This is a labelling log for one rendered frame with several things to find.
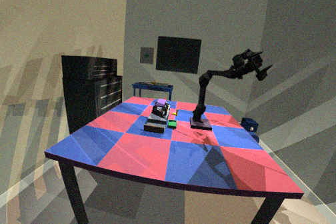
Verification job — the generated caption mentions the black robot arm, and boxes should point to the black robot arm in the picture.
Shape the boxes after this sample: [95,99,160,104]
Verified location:
[193,54,263,122]

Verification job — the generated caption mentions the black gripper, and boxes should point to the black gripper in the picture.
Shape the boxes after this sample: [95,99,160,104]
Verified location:
[241,49,273,81]

